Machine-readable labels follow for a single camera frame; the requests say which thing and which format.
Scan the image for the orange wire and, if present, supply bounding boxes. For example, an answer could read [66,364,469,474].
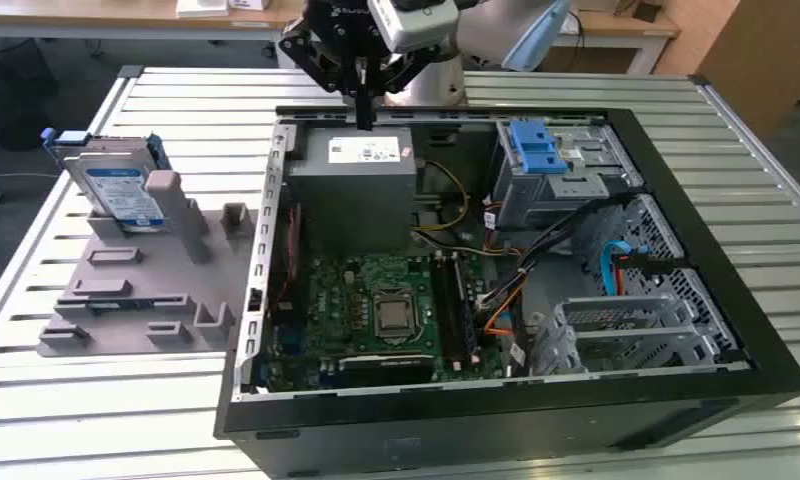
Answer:
[482,299,528,336]

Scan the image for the yellow wire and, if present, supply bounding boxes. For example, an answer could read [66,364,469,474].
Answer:
[422,159,471,232]

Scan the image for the black wire connector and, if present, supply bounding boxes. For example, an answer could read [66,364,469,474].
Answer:
[613,252,689,276]

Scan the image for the black PC case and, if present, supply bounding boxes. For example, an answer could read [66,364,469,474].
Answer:
[213,105,800,480]

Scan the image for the wooden desk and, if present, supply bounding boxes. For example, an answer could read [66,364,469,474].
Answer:
[0,0,681,76]

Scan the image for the green motherboard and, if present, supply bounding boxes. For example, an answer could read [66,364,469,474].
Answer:
[258,252,507,391]

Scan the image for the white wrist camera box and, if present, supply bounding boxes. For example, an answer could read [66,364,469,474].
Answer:
[365,0,461,54]

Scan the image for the blue drive latch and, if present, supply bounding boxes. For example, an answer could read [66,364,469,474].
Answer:
[505,121,558,175]

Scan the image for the hard disk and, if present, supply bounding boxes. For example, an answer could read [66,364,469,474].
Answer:
[40,128,174,234]

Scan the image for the grey power supply unit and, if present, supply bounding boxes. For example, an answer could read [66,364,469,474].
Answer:
[285,125,419,256]

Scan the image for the metal disk bay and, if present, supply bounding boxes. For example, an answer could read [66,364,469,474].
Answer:
[549,294,752,376]

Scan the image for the black RAM stick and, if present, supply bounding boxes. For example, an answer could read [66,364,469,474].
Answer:
[429,252,469,369]
[449,252,485,366]

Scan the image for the grey drive cage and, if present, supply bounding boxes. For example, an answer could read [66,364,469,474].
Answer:
[491,119,645,231]

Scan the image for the green RAM stick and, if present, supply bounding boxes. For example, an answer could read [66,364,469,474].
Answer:
[84,298,158,309]

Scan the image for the wooden cabinet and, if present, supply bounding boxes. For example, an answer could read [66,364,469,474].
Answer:
[656,0,800,136]

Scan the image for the black power wire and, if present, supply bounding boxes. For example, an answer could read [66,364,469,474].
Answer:
[479,192,641,321]

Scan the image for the grey parts rack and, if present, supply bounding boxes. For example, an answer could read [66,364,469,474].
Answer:
[36,169,262,357]

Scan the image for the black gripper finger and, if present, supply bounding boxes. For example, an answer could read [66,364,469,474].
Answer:
[366,43,442,132]
[277,20,369,132]

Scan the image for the black graphics card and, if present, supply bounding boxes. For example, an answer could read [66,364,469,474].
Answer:
[335,353,435,389]

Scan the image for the blue data wire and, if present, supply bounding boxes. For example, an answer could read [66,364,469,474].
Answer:
[598,241,626,297]

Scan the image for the silver CPU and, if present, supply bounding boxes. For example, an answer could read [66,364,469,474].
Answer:
[371,299,414,334]

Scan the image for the red wire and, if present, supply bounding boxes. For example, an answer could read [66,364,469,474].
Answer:
[283,203,302,307]

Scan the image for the black bin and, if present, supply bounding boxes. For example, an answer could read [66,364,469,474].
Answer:
[0,37,59,152]

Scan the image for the CPU socket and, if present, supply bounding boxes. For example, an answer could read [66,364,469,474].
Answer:
[366,285,421,347]

